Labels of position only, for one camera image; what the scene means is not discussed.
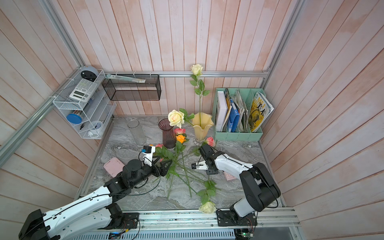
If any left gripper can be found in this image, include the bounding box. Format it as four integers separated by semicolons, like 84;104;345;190
129;154;173;188

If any cream rose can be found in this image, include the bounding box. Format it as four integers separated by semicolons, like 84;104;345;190
196;177;217;214
190;64;210;128
168;108;195;129

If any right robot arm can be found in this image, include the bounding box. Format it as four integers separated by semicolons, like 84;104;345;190
192;145;281;219

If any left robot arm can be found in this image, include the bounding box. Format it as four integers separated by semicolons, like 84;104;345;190
18;159;172;240

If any orange rose lower left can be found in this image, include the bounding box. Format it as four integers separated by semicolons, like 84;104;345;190
166;167;216;200

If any orange rose near vase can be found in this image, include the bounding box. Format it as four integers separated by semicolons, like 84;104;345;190
176;134;192;197

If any purple glass vase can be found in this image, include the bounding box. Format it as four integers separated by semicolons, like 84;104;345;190
158;119;177;149

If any yellow ruffled vase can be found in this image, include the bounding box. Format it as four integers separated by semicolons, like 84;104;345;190
192;113;214;142

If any clear glass vase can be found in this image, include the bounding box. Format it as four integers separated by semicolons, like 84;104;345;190
128;120;147;146

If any blue folder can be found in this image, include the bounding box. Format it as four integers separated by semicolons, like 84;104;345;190
227;99;240;133

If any pink case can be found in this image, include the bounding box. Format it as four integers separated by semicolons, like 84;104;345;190
104;157;125;178

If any white book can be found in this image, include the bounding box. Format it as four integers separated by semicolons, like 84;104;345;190
216;91;228;132

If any mint green file organizer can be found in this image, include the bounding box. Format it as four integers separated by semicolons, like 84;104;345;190
212;88;266;142

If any yellow magazine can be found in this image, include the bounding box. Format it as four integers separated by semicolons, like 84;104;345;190
248;92;274;133

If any paper strip on basket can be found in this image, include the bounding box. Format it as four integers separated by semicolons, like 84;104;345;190
106;74;146;84

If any blue lid jar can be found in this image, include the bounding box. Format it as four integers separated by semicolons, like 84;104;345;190
66;110;83;125

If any white desk calculator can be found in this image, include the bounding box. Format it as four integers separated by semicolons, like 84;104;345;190
69;79;97;102

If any round grey alarm clock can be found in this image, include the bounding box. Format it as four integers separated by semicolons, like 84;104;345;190
81;66;99;82

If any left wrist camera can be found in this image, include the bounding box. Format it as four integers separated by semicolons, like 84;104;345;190
142;145;156;167

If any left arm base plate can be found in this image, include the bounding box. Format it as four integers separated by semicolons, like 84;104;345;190
103;213;140;230

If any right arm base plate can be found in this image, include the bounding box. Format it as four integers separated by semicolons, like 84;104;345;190
216;209;258;227

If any black wire basket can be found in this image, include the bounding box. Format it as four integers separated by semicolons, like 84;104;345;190
102;74;162;101

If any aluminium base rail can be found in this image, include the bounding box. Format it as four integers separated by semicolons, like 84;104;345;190
71;208;304;240

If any white wire shelf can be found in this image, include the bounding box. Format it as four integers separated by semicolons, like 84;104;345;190
53;68;116;140

